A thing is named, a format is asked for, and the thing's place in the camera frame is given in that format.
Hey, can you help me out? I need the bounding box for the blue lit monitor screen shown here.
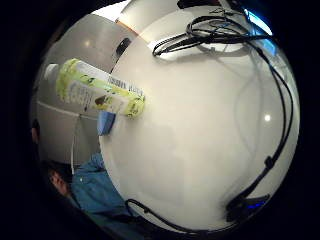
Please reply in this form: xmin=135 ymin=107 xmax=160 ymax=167
xmin=243 ymin=7 xmax=278 ymax=57

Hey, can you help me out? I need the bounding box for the long black cable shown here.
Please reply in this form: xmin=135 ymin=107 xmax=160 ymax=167
xmin=248 ymin=39 xmax=295 ymax=209

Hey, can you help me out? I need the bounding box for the the person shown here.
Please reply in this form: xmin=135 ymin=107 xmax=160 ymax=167
xmin=46 ymin=152 xmax=161 ymax=240

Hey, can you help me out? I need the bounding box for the green white cylindrical snack tube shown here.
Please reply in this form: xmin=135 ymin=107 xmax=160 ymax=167
xmin=54 ymin=58 xmax=147 ymax=119

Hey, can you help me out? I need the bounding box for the small blue box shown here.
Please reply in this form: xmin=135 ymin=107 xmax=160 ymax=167
xmin=97 ymin=110 xmax=117 ymax=136

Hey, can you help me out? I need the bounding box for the black oval object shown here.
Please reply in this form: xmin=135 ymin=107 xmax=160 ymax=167
xmin=114 ymin=37 xmax=133 ymax=60

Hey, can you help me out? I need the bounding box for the thin black cable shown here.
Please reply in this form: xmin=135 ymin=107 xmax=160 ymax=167
xmin=124 ymin=198 xmax=236 ymax=236

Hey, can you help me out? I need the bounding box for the black device with blue light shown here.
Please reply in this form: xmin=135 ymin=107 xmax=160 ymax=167
xmin=225 ymin=193 xmax=271 ymax=224

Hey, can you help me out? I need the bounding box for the black cable bundle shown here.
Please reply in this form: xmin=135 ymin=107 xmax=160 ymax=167
xmin=152 ymin=14 xmax=278 ymax=58

